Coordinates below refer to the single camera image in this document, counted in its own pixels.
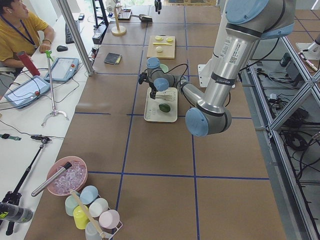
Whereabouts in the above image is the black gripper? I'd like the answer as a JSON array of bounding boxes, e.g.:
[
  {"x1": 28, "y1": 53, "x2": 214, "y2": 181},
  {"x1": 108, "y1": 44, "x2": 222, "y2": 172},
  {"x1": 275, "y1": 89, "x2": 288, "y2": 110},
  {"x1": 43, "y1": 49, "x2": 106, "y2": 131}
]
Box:
[{"x1": 138, "y1": 72, "x2": 157, "y2": 100}]

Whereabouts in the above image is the white steamed bun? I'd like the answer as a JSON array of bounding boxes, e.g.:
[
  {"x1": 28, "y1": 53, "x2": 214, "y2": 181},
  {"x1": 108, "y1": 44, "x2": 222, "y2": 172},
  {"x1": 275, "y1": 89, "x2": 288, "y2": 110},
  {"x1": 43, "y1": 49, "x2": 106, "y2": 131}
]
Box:
[{"x1": 156, "y1": 46, "x2": 163, "y2": 53}]

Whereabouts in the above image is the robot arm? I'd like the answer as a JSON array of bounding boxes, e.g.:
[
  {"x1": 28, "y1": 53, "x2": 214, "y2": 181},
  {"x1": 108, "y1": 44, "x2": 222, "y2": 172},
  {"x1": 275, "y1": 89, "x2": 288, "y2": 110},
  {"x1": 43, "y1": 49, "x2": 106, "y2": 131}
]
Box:
[
  {"x1": 154, "y1": 0, "x2": 162, "y2": 15},
  {"x1": 138, "y1": 0, "x2": 296, "y2": 137}
]

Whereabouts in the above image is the light green bowl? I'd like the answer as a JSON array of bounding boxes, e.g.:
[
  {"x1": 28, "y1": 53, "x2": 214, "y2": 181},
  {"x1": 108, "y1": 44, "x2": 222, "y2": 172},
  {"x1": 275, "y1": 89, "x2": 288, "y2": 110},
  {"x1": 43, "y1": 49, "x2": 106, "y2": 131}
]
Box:
[{"x1": 160, "y1": 63, "x2": 169, "y2": 73}]

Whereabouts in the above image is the metal tube in bowl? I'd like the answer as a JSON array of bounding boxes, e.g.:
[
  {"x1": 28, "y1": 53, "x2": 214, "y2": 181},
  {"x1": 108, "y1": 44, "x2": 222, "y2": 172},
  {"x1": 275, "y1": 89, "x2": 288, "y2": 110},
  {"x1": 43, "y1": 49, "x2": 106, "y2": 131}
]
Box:
[{"x1": 31, "y1": 161, "x2": 72, "y2": 197}]

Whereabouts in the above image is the pink bowl with ice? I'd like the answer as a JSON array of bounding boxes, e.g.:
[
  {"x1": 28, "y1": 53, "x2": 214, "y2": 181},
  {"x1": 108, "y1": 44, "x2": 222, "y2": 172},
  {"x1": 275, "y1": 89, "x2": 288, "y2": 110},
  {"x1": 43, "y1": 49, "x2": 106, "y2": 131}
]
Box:
[{"x1": 47, "y1": 156, "x2": 88, "y2": 196}]

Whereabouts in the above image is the grey folded cloth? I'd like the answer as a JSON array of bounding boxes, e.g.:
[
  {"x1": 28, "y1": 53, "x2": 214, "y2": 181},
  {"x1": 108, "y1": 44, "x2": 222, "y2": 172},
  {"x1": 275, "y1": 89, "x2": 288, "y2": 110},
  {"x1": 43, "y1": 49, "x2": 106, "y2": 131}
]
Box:
[{"x1": 104, "y1": 52, "x2": 122, "y2": 65}]

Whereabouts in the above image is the yellow plastic knife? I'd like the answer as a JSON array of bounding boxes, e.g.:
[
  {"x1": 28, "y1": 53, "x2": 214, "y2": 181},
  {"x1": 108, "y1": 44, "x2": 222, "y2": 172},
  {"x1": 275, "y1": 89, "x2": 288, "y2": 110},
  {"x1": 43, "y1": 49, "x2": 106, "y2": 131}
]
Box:
[{"x1": 152, "y1": 42, "x2": 173, "y2": 46}]

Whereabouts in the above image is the beige bear serving tray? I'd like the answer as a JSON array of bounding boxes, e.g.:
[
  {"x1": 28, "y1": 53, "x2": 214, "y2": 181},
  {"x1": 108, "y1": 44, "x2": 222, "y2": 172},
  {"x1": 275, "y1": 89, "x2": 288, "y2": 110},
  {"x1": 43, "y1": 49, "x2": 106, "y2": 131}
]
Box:
[{"x1": 144, "y1": 87, "x2": 178, "y2": 123}]

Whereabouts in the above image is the wooden cutting board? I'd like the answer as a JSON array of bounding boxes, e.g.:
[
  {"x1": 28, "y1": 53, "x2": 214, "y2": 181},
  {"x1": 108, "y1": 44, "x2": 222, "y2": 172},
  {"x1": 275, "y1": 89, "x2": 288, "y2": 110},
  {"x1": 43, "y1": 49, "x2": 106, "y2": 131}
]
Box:
[{"x1": 146, "y1": 35, "x2": 176, "y2": 60}]

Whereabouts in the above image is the green avocado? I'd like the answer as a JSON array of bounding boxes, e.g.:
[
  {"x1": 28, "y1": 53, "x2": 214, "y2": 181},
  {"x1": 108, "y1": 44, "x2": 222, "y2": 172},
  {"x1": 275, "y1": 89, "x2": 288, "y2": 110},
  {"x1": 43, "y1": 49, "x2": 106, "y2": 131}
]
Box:
[{"x1": 158, "y1": 103, "x2": 171, "y2": 113}]

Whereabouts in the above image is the upper lemon slice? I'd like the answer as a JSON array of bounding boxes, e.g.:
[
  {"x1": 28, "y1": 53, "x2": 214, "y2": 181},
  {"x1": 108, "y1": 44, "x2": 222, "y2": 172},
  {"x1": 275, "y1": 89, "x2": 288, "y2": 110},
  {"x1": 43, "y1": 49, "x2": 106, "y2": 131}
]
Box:
[{"x1": 155, "y1": 35, "x2": 163, "y2": 41}]

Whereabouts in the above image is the wooden mug tree stand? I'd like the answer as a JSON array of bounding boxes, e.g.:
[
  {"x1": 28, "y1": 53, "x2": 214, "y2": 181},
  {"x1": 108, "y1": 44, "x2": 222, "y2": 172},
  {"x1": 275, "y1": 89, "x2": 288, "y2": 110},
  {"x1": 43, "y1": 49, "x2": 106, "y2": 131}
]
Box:
[{"x1": 106, "y1": 0, "x2": 127, "y2": 36}]

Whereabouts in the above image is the metal scoop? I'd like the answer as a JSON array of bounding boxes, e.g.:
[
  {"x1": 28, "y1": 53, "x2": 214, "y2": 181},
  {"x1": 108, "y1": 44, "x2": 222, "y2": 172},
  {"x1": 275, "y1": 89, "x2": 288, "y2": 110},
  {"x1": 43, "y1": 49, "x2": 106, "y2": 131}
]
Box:
[{"x1": 130, "y1": 13, "x2": 153, "y2": 23}]

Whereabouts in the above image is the black glass tray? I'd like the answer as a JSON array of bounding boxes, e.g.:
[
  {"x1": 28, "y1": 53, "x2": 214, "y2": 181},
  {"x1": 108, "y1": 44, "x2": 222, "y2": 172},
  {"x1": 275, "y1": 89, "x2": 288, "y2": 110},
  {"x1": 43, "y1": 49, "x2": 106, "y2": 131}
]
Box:
[{"x1": 118, "y1": 9, "x2": 132, "y2": 21}]

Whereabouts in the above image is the blue teach pendant far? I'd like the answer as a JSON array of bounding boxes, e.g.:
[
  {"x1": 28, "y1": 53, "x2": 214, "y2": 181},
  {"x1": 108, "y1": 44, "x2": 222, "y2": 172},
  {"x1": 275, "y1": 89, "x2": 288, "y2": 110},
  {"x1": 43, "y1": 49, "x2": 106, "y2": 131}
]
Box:
[{"x1": 50, "y1": 57, "x2": 79, "y2": 83}]

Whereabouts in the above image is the blue teach pendant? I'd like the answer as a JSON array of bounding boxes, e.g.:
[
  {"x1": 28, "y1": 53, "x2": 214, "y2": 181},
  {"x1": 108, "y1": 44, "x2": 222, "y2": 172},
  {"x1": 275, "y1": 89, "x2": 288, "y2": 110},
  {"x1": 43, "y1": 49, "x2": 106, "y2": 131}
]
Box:
[
  {"x1": 4, "y1": 75, "x2": 51, "y2": 109},
  {"x1": 50, "y1": 57, "x2": 79, "y2": 83}
]

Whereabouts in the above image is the black keyboard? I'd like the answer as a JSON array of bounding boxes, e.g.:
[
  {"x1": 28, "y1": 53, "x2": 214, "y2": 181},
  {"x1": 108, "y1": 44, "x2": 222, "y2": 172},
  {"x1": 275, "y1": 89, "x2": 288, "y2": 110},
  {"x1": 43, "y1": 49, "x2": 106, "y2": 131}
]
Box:
[{"x1": 64, "y1": 19, "x2": 81, "y2": 45}]

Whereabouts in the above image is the computer mouse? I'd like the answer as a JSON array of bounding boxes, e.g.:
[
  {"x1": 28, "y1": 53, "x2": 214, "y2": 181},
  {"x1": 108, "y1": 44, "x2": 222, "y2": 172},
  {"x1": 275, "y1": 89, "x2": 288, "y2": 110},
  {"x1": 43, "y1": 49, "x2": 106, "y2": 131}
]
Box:
[{"x1": 56, "y1": 45, "x2": 68, "y2": 52}]

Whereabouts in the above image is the metal stand with green clip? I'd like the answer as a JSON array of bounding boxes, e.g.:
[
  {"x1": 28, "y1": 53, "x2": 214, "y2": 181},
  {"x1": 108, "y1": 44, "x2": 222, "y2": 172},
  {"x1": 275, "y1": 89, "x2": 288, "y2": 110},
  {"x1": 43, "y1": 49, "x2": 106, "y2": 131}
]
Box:
[{"x1": 41, "y1": 50, "x2": 70, "y2": 127}]

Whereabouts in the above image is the red cylinder bottle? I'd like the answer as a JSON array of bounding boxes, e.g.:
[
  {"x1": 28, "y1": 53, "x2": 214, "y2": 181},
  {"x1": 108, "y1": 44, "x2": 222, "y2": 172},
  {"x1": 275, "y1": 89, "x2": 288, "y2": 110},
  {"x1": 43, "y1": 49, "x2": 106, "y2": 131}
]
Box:
[{"x1": 16, "y1": 51, "x2": 41, "y2": 76}]

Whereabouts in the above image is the blue teach pendant near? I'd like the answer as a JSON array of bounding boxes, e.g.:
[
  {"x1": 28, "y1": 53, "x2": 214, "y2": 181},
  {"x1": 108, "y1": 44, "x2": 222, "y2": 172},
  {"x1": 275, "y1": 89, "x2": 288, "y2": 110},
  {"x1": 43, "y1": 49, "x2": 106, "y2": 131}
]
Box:
[{"x1": 4, "y1": 75, "x2": 51, "y2": 109}]

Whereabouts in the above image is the blue cup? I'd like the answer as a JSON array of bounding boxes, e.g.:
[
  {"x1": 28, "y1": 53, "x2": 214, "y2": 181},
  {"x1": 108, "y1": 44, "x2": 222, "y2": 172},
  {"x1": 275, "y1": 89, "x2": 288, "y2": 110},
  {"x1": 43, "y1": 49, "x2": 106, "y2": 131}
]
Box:
[{"x1": 79, "y1": 185, "x2": 99, "y2": 205}]

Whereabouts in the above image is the person in yellow shirt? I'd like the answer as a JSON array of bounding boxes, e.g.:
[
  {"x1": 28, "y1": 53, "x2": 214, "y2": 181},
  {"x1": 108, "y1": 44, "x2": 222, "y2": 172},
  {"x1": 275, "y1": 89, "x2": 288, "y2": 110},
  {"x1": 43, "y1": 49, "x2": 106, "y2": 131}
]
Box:
[{"x1": 0, "y1": 0, "x2": 55, "y2": 69}]

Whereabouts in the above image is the white cup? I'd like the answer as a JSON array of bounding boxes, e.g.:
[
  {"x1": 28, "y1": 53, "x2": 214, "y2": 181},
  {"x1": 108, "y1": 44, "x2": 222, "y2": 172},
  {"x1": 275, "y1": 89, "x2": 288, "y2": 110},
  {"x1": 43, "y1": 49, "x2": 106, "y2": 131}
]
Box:
[{"x1": 88, "y1": 197, "x2": 109, "y2": 218}]

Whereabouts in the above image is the green cup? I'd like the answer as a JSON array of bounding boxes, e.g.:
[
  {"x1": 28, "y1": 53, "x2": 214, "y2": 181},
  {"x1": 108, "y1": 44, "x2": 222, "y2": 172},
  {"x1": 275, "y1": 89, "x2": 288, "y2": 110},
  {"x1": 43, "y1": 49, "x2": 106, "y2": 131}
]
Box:
[{"x1": 64, "y1": 195, "x2": 78, "y2": 217}]

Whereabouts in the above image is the pink cup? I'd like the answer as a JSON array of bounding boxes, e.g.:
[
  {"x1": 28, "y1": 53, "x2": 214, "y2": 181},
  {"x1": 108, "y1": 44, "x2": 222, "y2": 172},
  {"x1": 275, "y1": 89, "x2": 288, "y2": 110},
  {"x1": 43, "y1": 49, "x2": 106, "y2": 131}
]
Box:
[{"x1": 98, "y1": 209, "x2": 120, "y2": 229}]

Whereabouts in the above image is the smart watch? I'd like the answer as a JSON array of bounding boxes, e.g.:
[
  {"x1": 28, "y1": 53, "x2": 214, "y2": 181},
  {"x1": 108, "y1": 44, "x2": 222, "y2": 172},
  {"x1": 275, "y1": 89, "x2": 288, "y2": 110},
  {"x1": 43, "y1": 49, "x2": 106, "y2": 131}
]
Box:
[{"x1": 0, "y1": 133, "x2": 22, "y2": 141}]

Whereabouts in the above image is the yellow cup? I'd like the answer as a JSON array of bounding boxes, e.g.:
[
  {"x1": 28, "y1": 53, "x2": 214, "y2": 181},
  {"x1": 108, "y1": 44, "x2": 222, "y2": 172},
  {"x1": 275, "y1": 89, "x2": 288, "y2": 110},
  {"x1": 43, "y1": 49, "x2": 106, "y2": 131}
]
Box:
[{"x1": 73, "y1": 205, "x2": 90, "y2": 230}]

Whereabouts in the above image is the wooden stick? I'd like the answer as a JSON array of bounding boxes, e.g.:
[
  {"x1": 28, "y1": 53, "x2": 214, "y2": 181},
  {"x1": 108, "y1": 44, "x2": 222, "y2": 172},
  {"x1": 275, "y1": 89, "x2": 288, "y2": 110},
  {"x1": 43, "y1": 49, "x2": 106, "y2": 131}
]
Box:
[{"x1": 70, "y1": 190, "x2": 107, "y2": 240}]

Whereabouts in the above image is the grey cup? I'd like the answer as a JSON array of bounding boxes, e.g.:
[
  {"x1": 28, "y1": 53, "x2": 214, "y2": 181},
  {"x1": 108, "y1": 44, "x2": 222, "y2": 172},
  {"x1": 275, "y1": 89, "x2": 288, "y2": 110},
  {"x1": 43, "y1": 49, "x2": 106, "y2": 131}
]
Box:
[{"x1": 85, "y1": 222, "x2": 102, "y2": 240}]

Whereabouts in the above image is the black tripod pole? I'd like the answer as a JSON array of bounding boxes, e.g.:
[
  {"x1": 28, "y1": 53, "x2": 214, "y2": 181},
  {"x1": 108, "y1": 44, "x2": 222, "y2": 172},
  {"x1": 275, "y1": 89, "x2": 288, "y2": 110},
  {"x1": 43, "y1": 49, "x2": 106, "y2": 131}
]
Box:
[{"x1": 0, "y1": 135, "x2": 51, "y2": 236}]

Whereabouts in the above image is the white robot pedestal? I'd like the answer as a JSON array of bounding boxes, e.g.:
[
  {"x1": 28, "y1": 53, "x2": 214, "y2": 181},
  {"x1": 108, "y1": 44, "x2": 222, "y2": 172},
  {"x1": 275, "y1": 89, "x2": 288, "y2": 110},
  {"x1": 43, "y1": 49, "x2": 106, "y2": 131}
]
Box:
[{"x1": 212, "y1": 0, "x2": 229, "y2": 66}]

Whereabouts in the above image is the aluminium frame post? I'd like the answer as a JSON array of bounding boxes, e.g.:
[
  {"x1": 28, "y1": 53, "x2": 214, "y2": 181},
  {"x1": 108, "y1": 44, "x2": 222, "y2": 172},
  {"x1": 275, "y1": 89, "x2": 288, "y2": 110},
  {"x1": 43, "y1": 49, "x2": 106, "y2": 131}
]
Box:
[{"x1": 56, "y1": 0, "x2": 94, "y2": 76}]

